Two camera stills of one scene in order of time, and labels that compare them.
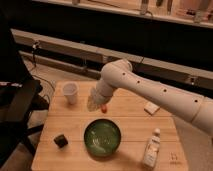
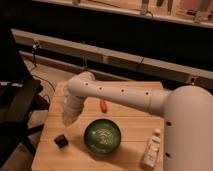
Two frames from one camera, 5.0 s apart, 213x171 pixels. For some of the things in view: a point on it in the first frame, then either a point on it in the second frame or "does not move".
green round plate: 102,137 does not move
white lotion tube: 152,150 does not move
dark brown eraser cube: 61,140 does not move
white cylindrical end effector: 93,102 → 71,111
